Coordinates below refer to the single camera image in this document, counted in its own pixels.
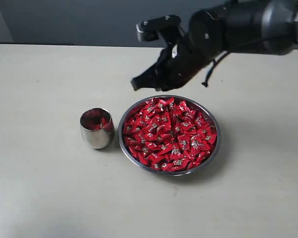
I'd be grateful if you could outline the stainless steel cup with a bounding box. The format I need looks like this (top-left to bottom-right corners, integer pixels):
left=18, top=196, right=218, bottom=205
left=79, top=108, right=115, bottom=150

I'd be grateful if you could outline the pile of red wrapped candies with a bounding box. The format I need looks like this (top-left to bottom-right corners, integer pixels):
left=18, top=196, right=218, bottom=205
left=123, top=97, right=218, bottom=172

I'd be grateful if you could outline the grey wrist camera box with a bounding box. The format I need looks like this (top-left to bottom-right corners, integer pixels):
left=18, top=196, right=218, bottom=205
left=136, top=15, right=182, bottom=44

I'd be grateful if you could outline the steel bowl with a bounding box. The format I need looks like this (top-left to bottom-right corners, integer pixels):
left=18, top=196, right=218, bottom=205
left=118, top=95, right=222, bottom=177

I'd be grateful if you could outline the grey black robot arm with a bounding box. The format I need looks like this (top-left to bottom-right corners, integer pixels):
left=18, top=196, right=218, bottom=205
left=131, top=0, right=298, bottom=91

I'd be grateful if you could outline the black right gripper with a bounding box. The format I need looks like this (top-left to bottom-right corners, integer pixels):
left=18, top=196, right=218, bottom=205
left=131, top=42, right=224, bottom=92

